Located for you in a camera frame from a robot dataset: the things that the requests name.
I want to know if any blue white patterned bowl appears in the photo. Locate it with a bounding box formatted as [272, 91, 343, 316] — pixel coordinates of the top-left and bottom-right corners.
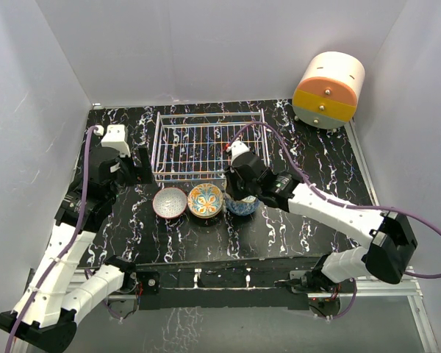
[226, 196, 259, 216]

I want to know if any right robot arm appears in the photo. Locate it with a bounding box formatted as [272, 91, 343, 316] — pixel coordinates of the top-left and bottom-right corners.
[225, 141, 417, 292]

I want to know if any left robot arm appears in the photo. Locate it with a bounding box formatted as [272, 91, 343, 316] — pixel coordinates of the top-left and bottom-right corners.
[0, 146, 154, 352]

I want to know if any red rimmed patterned bowl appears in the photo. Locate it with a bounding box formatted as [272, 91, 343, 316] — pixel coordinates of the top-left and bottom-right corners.
[152, 187, 187, 219]

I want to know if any orange blue floral bowl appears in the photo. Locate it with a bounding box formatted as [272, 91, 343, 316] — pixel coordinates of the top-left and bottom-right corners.
[187, 183, 223, 218]

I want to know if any round pastel drawer cabinet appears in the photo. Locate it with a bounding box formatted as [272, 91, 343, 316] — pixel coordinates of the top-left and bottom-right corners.
[292, 51, 365, 130]

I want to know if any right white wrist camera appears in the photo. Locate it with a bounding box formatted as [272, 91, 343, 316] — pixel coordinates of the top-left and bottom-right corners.
[226, 140, 250, 161]

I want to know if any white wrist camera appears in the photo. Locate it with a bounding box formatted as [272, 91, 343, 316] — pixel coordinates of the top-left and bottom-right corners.
[94, 124, 131, 157]
[226, 140, 250, 161]

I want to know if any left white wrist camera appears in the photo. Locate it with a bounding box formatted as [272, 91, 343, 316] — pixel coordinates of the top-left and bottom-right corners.
[94, 124, 131, 157]

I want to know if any white wire dish rack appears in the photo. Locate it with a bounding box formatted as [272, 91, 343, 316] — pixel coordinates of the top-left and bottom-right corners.
[151, 110, 270, 183]

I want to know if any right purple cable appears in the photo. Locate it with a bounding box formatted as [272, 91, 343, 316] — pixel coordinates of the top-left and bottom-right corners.
[228, 121, 441, 277]

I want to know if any purple cable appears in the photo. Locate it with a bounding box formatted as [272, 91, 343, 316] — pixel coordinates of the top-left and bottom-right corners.
[228, 121, 441, 277]
[5, 125, 104, 350]

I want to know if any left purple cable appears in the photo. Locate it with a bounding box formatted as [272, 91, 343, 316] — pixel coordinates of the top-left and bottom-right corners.
[5, 125, 104, 350]

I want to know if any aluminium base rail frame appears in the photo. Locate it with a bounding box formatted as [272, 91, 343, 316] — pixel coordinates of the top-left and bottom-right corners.
[7, 121, 441, 353]

